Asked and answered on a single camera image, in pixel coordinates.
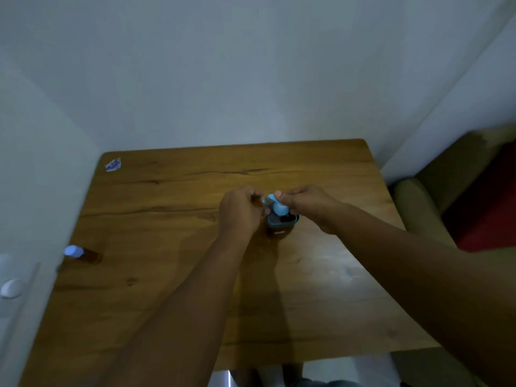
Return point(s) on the person's left hand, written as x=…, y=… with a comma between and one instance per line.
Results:
x=238, y=215

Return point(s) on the person's right hand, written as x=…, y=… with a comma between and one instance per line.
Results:
x=312, y=205

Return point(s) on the person's left thumb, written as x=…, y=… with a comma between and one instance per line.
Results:
x=260, y=212

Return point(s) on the person's right thumb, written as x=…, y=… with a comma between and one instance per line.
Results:
x=283, y=196

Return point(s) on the small clear bottle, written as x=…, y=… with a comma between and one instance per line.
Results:
x=266, y=201

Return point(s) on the person's right forearm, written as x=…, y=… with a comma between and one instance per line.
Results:
x=427, y=278

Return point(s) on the person's left forearm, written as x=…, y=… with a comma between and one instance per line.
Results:
x=177, y=314

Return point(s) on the dark teal square container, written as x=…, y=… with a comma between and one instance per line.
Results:
x=282, y=224

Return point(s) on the olive green sofa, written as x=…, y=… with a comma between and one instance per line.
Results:
x=427, y=205

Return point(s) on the blue and white sticker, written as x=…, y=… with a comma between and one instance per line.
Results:
x=113, y=165

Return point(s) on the person's legs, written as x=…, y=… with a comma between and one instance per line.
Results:
x=274, y=376

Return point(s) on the brown bottle with blue cap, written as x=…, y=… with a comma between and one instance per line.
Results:
x=80, y=253

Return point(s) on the red cushion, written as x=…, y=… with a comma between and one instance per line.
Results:
x=485, y=209

